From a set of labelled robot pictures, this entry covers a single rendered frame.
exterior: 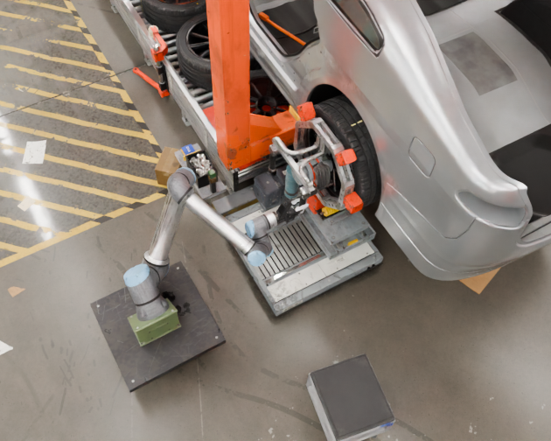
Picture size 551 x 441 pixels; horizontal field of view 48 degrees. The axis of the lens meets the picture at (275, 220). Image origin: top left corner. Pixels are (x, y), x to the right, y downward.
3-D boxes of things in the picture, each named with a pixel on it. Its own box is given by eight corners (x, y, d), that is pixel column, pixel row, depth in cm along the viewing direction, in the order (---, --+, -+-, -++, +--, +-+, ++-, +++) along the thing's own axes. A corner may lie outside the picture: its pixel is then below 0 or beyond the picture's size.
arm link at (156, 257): (131, 283, 355) (168, 168, 326) (142, 269, 371) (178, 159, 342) (156, 292, 355) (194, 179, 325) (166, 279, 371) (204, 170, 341)
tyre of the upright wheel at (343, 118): (411, 195, 339) (369, 82, 329) (376, 213, 332) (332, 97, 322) (358, 197, 401) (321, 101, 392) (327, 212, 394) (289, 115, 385)
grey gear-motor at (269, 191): (315, 199, 437) (320, 170, 407) (263, 223, 424) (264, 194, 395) (302, 181, 445) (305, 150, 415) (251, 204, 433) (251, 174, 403)
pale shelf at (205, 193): (226, 191, 397) (226, 188, 394) (203, 201, 392) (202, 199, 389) (198, 145, 416) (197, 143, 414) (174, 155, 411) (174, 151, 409)
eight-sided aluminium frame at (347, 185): (346, 221, 368) (359, 165, 323) (337, 226, 367) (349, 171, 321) (300, 157, 393) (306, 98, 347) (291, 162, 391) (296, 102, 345)
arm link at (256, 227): (247, 237, 341) (240, 221, 339) (267, 228, 345) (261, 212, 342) (253, 241, 333) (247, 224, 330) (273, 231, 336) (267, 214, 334)
